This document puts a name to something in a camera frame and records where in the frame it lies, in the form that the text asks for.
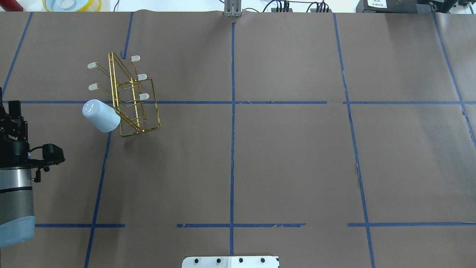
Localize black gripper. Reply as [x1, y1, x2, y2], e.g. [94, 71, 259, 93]
[0, 96, 30, 169]

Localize light blue plastic cup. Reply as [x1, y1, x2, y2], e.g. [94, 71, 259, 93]
[82, 99, 121, 133]

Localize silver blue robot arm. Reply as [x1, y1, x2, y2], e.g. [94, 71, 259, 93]
[0, 100, 36, 248]

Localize red cylindrical bottle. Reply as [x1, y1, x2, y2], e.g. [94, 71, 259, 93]
[0, 0, 24, 12]

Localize yellow bowl with blue lid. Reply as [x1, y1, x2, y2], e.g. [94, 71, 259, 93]
[42, 0, 102, 12]

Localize black box device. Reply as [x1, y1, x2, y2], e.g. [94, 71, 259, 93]
[356, 0, 435, 14]

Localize gold wire cup holder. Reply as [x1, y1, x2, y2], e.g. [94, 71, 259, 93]
[87, 51, 161, 137]

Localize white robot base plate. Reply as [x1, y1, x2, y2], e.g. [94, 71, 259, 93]
[181, 256, 280, 268]

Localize grey aluminium frame post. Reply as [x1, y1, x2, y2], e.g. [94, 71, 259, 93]
[222, 0, 243, 17]

